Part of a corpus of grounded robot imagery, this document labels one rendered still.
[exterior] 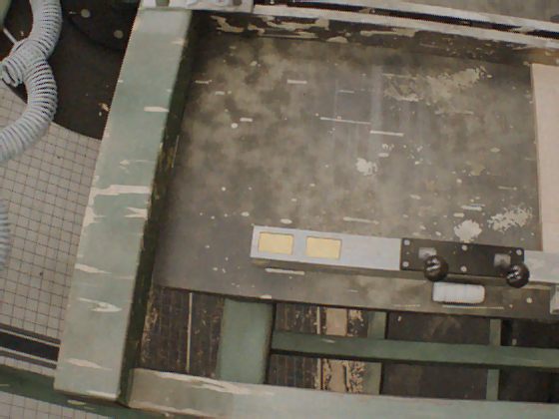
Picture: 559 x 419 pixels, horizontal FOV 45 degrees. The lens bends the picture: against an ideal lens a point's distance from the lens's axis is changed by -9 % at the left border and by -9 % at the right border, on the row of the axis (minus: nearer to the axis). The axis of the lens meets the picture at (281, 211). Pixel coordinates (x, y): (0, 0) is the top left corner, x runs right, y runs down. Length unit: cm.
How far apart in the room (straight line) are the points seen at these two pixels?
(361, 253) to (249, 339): 22
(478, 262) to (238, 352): 39
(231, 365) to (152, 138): 37
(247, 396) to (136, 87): 51
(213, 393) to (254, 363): 12
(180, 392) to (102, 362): 12
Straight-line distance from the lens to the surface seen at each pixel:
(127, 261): 103
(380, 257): 108
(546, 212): 119
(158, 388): 103
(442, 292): 109
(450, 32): 126
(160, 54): 119
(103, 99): 165
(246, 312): 113
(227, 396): 102
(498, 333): 264
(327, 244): 108
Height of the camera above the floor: 218
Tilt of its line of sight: 29 degrees down
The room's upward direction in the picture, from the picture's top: 70 degrees counter-clockwise
